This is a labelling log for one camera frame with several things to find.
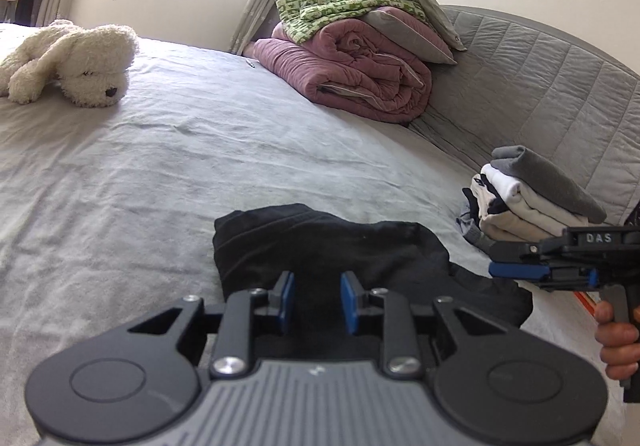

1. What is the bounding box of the light grey folded garment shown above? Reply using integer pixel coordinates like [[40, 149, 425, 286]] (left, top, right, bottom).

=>
[[455, 217, 497, 247]]

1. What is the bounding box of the person's right hand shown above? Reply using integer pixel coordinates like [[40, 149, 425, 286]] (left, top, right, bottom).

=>
[[594, 299, 640, 382]]

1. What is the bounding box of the pink quilt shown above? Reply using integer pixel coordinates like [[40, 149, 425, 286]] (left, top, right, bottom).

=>
[[252, 8, 434, 127]]

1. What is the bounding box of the grey quilted headboard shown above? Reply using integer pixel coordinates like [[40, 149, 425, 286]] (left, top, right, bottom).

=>
[[409, 4, 640, 239]]

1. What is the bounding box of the cream folded garment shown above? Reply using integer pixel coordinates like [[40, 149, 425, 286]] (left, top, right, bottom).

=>
[[479, 205, 577, 243]]

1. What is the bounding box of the white plush dog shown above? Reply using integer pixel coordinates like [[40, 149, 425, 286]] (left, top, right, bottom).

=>
[[0, 20, 141, 108]]

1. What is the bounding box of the black t-shirt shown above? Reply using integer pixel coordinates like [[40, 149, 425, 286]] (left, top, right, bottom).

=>
[[212, 203, 534, 363]]

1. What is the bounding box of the white and dark folded garment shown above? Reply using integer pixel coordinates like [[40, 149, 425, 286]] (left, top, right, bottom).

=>
[[460, 175, 512, 227]]

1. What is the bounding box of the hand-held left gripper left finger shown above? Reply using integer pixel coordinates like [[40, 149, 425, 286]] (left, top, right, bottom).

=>
[[125, 270, 297, 379]]

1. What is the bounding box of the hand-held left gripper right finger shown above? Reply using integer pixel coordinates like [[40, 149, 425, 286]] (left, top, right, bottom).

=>
[[339, 270, 507, 380]]

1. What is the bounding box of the green patterned pillow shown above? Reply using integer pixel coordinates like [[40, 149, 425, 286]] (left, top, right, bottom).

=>
[[275, 0, 432, 45]]

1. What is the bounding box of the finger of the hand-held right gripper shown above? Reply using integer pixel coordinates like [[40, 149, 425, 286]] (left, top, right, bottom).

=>
[[488, 261, 601, 289], [486, 236, 569, 263]]

